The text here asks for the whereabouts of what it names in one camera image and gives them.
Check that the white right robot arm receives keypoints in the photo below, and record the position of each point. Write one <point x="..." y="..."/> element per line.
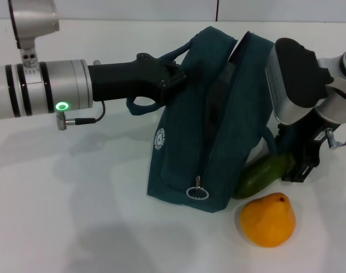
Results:
<point x="341" y="94"/>

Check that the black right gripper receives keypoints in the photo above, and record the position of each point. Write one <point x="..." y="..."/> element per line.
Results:
<point x="306" y="139"/>

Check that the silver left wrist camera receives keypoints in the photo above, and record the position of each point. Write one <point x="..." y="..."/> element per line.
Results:
<point x="33" y="20"/>

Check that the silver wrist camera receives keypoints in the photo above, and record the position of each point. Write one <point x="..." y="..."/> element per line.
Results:
<point x="33" y="20"/>
<point x="298" y="79"/>

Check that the dark teal fabric bag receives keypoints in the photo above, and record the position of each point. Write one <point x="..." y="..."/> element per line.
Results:
<point x="190" y="128"/>

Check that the green cucumber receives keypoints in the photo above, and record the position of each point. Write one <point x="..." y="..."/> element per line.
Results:
<point x="258" y="176"/>

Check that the small silver connector stub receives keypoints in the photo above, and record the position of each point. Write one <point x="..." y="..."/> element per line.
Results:
<point x="96" y="62"/>

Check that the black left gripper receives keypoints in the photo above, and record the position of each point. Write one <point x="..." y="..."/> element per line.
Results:
<point x="124" y="81"/>

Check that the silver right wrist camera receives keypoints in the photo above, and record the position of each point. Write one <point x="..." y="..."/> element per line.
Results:
<point x="298" y="79"/>

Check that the orange pear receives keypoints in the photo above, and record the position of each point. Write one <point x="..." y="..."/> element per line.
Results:
<point x="267" y="221"/>

